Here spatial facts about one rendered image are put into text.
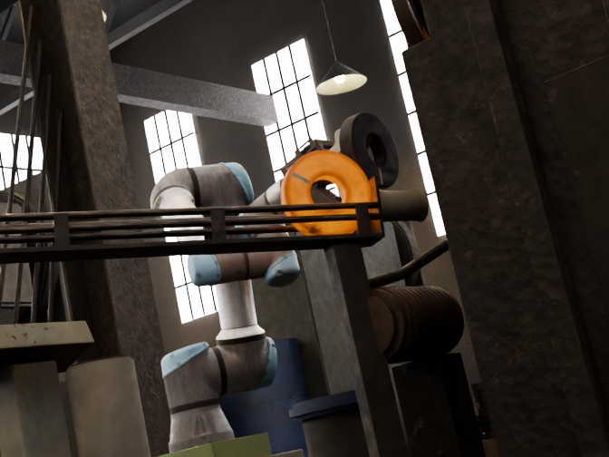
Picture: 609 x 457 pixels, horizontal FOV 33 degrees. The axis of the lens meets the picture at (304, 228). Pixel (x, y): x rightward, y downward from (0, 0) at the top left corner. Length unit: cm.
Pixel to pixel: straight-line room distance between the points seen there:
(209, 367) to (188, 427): 14
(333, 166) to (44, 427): 69
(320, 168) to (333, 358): 391
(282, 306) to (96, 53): 166
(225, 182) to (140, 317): 260
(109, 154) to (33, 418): 331
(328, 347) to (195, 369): 326
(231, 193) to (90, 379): 76
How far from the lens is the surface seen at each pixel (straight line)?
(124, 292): 494
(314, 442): 308
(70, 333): 199
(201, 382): 240
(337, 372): 565
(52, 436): 195
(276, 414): 549
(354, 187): 179
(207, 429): 238
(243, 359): 243
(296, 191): 175
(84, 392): 183
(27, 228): 165
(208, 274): 206
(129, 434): 182
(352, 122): 199
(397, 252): 1033
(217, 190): 242
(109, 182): 508
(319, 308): 565
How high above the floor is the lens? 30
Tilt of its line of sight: 12 degrees up
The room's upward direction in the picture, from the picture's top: 12 degrees counter-clockwise
